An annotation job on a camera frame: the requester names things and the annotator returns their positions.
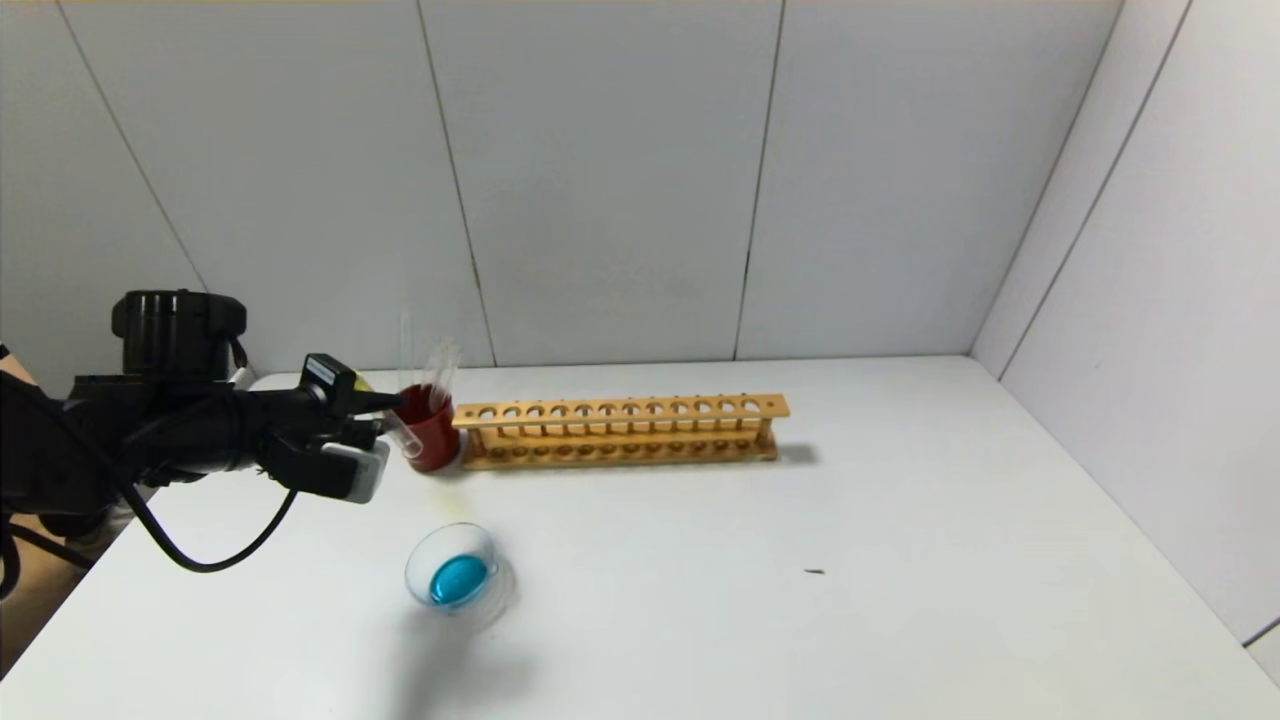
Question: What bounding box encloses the clear glass dish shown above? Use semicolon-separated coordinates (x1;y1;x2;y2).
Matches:
404;522;519;633

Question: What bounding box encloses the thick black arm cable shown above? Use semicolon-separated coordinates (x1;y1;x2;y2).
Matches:
98;468;302;575

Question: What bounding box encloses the black and white wrist camera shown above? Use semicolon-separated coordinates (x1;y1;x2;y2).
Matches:
261;431;392;505

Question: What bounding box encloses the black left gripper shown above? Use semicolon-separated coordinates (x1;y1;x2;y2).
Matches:
234;353;405;434

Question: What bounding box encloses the red plastic cup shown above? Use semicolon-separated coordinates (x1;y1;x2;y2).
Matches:
392;383;463;473

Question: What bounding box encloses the wooden test tube rack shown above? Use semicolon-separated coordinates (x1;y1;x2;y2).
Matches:
452;393;791;471

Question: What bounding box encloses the black chair leg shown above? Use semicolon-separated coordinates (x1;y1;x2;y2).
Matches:
0;520;97;574

